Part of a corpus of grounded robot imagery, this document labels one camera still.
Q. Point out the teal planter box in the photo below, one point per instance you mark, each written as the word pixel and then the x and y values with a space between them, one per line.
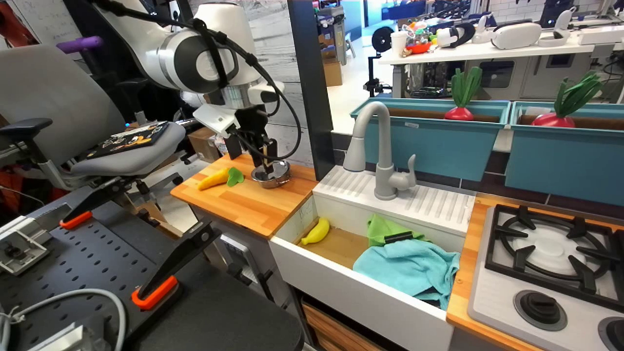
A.
pixel 419 127
pixel 584 162

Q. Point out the white background table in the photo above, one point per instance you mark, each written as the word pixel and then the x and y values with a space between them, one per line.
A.
pixel 512 71

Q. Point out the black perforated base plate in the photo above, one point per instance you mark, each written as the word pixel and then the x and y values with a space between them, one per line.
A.
pixel 91 273

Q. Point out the grey office chair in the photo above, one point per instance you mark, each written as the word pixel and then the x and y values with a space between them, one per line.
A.
pixel 71 113

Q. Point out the teal cloth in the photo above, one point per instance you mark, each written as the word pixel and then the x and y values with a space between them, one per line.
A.
pixel 417 268

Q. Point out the white toy sink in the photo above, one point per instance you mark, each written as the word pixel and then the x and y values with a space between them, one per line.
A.
pixel 327 273

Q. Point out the wooden counter board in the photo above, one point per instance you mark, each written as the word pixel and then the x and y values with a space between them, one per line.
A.
pixel 251 205

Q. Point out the small silver pot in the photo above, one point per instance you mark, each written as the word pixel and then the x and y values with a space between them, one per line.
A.
pixel 270 180

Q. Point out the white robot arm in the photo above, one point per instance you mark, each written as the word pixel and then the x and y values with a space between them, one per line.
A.
pixel 212 57

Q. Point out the right teal planter box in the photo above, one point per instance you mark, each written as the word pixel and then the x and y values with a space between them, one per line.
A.
pixel 584 162

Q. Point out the right toy radish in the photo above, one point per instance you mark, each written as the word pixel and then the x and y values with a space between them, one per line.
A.
pixel 571 98

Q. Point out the silver pot lid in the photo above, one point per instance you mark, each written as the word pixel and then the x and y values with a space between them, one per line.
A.
pixel 280 166

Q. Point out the yellow toy corn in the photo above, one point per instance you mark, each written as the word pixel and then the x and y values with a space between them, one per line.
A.
pixel 229 176

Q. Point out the near black orange clamp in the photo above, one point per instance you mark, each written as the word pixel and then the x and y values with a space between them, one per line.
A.
pixel 165 281

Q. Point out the left teal planter box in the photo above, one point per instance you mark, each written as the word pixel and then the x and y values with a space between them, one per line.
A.
pixel 419 127

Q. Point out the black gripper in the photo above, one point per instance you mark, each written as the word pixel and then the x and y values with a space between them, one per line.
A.
pixel 249 133

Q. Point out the grey toy faucet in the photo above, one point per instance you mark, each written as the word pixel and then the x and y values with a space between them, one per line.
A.
pixel 387 182

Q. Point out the green cloth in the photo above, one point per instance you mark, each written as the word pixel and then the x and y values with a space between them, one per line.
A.
pixel 382 230

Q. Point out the toy gas stove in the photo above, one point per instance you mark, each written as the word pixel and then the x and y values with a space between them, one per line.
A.
pixel 553 281

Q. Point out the far black orange clamp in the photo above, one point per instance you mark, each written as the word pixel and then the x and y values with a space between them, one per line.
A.
pixel 85 209

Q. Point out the toy radish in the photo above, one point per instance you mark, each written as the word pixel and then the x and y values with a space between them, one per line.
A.
pixel 571 98
pixel 465 84

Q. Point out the yellow toy banana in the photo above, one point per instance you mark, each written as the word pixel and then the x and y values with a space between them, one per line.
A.
pixel 317 232

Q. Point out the black orange clamp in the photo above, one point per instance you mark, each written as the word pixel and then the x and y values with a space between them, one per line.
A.
pixel 85 209
pixel 165 281

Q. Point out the left toy radish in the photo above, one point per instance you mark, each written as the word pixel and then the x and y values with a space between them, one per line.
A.
pixel 465 84

